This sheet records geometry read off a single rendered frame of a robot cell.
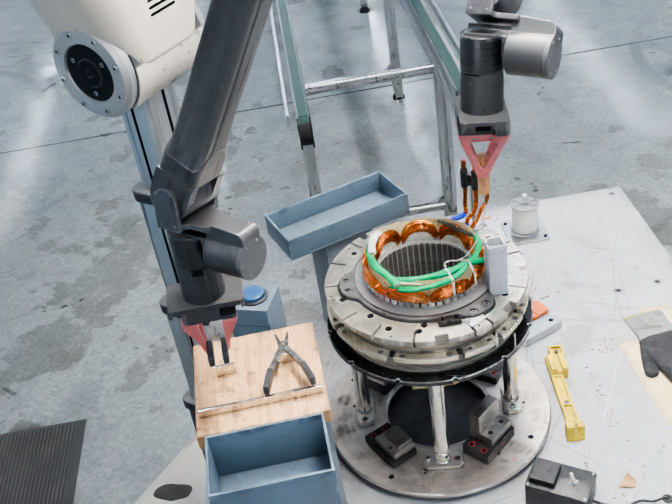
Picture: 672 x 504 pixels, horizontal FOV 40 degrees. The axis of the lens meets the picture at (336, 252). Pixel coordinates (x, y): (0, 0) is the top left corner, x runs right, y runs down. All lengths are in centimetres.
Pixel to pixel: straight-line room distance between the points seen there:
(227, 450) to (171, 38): 64
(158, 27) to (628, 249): 109
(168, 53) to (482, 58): 54
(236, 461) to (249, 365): 15
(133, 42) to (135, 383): 181
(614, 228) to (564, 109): 221
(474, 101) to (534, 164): 263
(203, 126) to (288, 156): 305
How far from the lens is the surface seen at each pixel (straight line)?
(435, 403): 144
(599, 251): 202
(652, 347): 177
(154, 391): 303
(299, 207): 173
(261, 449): 132
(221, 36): 100
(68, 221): 405
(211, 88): 104
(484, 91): 122
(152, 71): 148
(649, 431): 164
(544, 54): 117
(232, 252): 112
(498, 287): 139
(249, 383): 136
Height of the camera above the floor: 197
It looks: 35 degrees down
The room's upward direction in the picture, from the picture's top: 9 degrees counter-clockwise
